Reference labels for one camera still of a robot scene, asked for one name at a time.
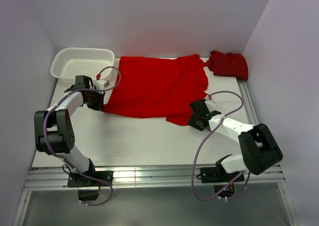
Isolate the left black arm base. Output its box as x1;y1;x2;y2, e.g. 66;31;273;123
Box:
62;164;113;202

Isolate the bright red t-shirt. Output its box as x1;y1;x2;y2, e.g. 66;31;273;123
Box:
104;54;208;126

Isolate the aluminium rail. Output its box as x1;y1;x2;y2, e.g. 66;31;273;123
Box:
237;79;259;125
23;164;285;191

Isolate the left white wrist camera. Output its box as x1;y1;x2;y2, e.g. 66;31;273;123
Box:
94;79;110;90

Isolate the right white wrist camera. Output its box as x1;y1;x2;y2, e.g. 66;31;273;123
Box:
204;95;216;104

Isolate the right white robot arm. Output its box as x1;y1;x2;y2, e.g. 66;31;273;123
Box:
188;100;283;181

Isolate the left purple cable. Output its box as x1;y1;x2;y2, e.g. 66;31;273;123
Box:
43;66;122;207

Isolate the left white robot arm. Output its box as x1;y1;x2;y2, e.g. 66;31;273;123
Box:
34;75;109;186

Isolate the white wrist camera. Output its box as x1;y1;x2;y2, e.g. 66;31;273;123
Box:
94;79;110;90
204;95;216;104

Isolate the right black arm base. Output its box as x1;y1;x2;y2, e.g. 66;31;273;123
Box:
196;166;240;198

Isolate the front aluminium rail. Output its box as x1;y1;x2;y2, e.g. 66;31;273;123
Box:
23;164;285;191

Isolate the right side aluminium rail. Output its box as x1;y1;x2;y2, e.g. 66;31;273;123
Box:
237;79;259;125

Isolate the dark red t-shirt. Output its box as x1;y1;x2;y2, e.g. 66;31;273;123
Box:
205;50;248;81

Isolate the white perforated plastic basket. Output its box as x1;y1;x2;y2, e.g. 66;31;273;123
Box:
50;48;115;83

